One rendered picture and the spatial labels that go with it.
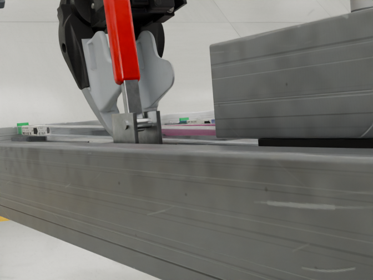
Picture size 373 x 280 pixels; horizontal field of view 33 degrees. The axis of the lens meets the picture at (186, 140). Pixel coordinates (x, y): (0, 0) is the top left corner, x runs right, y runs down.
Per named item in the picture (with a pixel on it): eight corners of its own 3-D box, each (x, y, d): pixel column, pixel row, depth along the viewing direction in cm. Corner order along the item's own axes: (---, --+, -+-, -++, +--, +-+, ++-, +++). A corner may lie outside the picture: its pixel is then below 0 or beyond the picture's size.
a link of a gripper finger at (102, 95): (114, 136, 48) (101, 16, 49) (84, 148, 53) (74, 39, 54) (150, 134, 49) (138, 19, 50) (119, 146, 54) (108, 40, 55)
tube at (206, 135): (17, 134, 79) (16, 125, 79) (28, 134, 80) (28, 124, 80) (284, 148, 36) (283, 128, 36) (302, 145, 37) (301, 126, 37)
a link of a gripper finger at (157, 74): (166, 133, 50) (142, 19, 50) (134, 144, 55) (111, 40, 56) (199, 127, 52) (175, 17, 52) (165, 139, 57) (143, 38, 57)
